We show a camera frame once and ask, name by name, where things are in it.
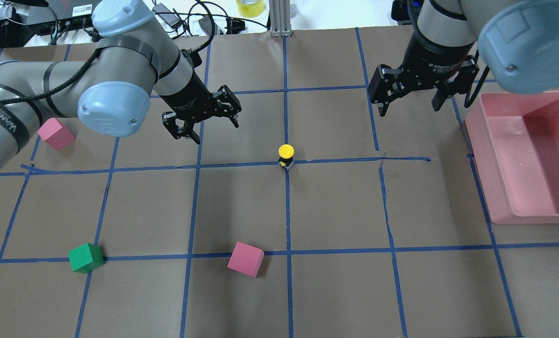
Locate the pink plastic bin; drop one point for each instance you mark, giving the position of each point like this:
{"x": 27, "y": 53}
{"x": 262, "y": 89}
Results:
{"x": 515, "y": 141}

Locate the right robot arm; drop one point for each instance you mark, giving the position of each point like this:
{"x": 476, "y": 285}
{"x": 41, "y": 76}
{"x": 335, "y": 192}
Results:
{"x": 456, "y": 44}

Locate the yellow tape roll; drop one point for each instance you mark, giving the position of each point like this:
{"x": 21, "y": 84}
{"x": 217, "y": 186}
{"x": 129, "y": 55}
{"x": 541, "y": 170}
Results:
{"x": 250, "y": 8}

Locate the green cube near left arm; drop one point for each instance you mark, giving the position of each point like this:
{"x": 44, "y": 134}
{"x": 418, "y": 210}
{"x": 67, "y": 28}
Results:
{"x": 85, "y": 258}

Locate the yellow push button switch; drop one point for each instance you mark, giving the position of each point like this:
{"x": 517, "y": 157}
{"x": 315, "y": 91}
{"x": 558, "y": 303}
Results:
{"x": 286, "y": 153}

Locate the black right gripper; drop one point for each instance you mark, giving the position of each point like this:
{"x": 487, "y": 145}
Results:
{"x": 432, "y": 62}

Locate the pink cube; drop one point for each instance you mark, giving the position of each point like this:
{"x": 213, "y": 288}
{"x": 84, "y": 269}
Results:
{"x": 246, "y": 259}
{"x": 56, "y": 134}

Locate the pink cube near centre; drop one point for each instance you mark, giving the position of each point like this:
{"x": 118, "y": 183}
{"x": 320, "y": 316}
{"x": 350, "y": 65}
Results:
{"x": 246, "y": 259}

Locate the pink cube far side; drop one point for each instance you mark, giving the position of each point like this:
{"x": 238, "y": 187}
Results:
{"x": 56, "y": 134}

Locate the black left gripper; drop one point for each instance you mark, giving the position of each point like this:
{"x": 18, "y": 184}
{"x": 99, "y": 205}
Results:
{"x": 186, "y": 97}

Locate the aluminium frame post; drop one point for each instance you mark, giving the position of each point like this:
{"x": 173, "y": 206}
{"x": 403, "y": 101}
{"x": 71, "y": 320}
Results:
{"x": 280, "y": 20}

